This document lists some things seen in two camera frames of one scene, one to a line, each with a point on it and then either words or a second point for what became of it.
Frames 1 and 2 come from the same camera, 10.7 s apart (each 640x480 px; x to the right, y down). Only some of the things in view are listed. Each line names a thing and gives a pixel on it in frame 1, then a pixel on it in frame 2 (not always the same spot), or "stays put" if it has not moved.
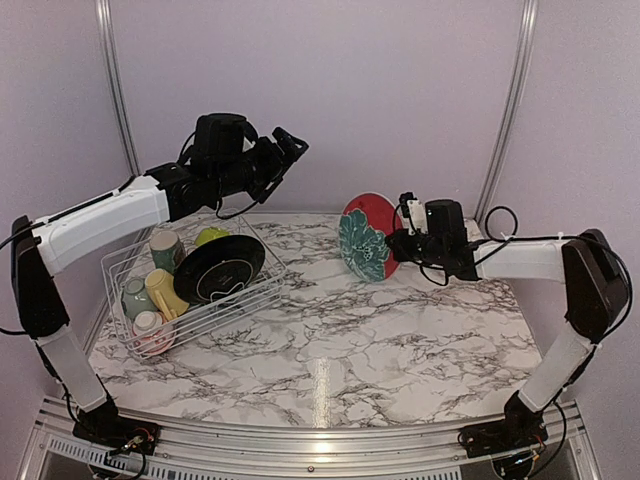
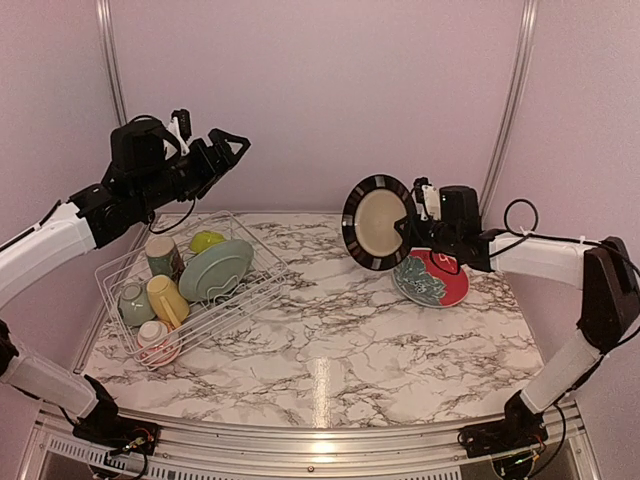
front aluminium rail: x=191 y=453 stays put
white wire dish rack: x=189 y=278 stays put
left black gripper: x=285 y=141 to x=212 y=169
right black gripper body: x=428 y=253 to x=439 y=241
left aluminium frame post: x=105 y=10 stays put
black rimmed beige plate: x=218 y=268 to x=373 y=204
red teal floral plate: x=366 y=221 to x=431 y=278
